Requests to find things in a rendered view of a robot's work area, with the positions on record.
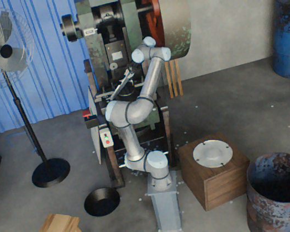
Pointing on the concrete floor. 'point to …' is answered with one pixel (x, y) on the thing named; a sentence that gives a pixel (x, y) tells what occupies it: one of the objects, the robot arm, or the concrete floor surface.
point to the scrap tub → (273, 193)
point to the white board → (94, 127)
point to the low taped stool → (60, 223)
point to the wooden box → (214, 174)
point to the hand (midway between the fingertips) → (128, 75)
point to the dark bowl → (101, 201)
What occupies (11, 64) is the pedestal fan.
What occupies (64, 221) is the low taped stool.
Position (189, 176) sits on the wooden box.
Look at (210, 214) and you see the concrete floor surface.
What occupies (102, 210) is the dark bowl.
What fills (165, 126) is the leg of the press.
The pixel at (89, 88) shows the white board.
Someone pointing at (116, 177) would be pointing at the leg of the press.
